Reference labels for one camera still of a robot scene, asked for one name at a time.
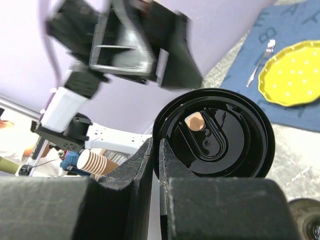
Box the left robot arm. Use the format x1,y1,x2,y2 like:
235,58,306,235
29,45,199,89
35,0,203,155

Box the stacked paper cups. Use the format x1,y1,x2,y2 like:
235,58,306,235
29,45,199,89
76,149,119,176

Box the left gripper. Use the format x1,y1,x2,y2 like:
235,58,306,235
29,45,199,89
46,0,203,90

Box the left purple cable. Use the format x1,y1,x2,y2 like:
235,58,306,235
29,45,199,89
37,0,63,86

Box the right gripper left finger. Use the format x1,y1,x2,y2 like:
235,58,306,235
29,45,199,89
0,139,153,240

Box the yellow dotted plate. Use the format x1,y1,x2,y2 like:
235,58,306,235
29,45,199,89
258,40,320,107

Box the blue letter placemat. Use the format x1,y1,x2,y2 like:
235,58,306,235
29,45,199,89
221,0,320,132

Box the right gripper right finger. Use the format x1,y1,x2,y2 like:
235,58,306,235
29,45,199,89
159,139,301,240

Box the silver fork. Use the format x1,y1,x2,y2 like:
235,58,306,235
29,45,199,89
246,39,276,88

